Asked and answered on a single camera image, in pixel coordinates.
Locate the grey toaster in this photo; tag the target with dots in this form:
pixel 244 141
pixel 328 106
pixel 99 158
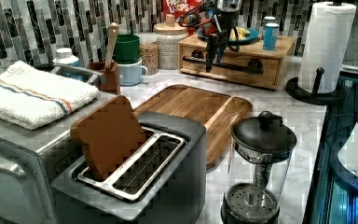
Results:
pixel 163 182

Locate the white paper towel roll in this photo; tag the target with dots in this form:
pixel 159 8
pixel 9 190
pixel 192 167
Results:
pixel 326 42

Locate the glass jar with wooden lid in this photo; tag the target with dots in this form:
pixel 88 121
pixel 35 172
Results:
pixel 169 34

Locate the wooden toast slice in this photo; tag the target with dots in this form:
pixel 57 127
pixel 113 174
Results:
pixel 109 135

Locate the silver toaster oven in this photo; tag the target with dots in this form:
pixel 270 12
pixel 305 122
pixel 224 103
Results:
pixel 31 159

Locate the white lidded bottle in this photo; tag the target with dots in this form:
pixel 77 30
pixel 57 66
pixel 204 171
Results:
pixel 66 56

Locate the glass jar of grains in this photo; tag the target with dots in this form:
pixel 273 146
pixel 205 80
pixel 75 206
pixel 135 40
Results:
pixel 149 52

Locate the wooden cutting board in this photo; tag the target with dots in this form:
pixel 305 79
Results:
pixel 216 111

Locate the black drawer handle bar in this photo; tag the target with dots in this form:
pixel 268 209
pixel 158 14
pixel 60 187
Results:
pixel 253 67

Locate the blue can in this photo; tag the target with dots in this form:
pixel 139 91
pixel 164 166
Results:
pixel 270 36

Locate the wooden spoon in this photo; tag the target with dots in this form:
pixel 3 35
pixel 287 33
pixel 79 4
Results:
pixel 112 33

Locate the yellow banana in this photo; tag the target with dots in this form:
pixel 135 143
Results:
pixel 239 33

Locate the black paper towel holder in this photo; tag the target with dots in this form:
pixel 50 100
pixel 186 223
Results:
pixel 313 97

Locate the froot loops cereal box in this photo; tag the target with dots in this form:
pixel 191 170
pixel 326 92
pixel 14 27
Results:
pixel 178 8

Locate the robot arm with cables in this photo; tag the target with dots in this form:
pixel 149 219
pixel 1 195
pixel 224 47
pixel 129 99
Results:
pixel 192 17

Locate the glass french press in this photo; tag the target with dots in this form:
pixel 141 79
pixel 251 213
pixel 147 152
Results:
pixel 258 162

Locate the light blue mug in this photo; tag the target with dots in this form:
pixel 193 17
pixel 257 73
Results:
pixel 131 74

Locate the wooden drawer box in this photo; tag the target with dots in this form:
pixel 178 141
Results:
pixel 275 62

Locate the brown wooden utensil holder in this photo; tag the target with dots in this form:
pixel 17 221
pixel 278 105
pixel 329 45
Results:
pixel 111 83

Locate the green cup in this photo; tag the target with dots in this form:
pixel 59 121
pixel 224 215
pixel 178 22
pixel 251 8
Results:
pixel 127 49

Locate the white striped towel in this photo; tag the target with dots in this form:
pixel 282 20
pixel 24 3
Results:
pixel 32 98

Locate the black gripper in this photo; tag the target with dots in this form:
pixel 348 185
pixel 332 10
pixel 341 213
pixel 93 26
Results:
pixel 224 22

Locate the teal plate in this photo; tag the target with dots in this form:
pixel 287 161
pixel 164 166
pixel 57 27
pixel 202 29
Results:
pixel 253 36

